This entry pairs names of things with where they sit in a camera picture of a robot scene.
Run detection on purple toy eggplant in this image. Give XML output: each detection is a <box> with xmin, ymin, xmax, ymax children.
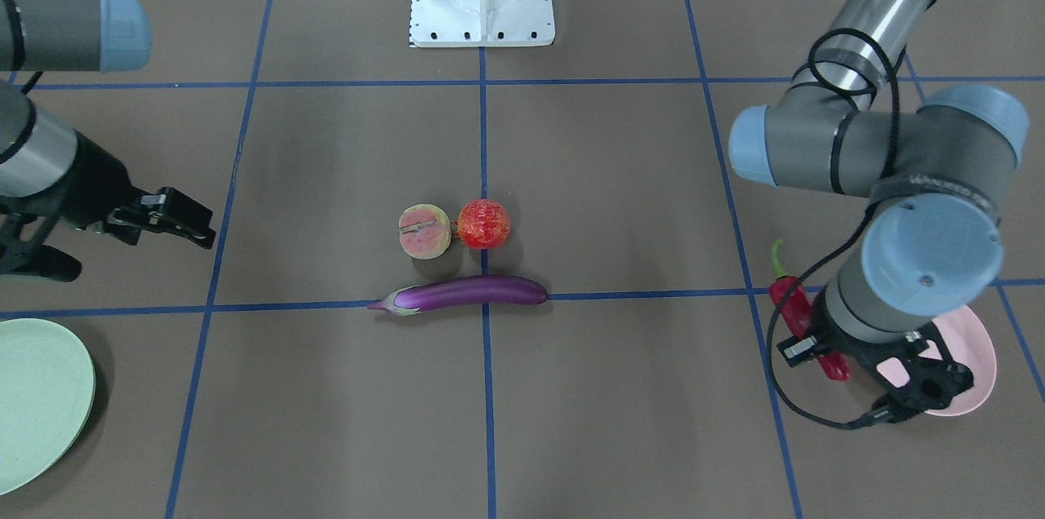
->
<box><xmin>367</xmin><ymin>274</ymin><xmax>549</xmax><ymax>316</ymax></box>

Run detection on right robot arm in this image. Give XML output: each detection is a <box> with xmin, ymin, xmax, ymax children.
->
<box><xmin>1</xmin><ymin>0</ymin><xmax>216</xmax><ymax>282</ymax></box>

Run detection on pink plate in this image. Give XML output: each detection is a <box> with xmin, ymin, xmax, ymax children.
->
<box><xmin>861</xmin><ymin>306</ymin><xmax>998</xmax><ymax>424</ymax></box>

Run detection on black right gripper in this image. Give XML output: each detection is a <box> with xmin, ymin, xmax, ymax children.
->
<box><xmin>82</xmin><ymin>176</ymin><xmax>216</xmax><ymax>249</ymax></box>

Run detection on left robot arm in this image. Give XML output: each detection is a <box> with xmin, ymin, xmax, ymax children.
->
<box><xmin>728</xmin><ymin>0</ymin><xmax>1029</xmax><ymax>431</ymax></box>

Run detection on pink green toy peach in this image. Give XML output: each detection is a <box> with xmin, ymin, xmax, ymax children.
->
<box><xmin>397</xmin><ymin>203</ymin><xmax>451</xmax><ymax>261</ymax></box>

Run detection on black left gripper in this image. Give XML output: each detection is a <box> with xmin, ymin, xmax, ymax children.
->
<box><xmin>776</xmin><ymin>322</ymin><xmax>975</xmax><ymax>424</ymax></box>

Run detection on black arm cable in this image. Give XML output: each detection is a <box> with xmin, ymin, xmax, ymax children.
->
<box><xmin>766</xmin><ymin>28</ymin><xmax>902</xmax><ymax>430</ymax></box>

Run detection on red toy chili pepper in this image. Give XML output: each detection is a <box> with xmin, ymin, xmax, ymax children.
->
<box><xmin>769</xmin><ymin>239</ymin><xmax>852</xmax><ymax>382</ymax></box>

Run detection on light green plate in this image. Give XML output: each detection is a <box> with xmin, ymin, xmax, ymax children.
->
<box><xmin>1</xmin><ymin>319</ymin><xmax>96</xmax><ymax>495</ymax></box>

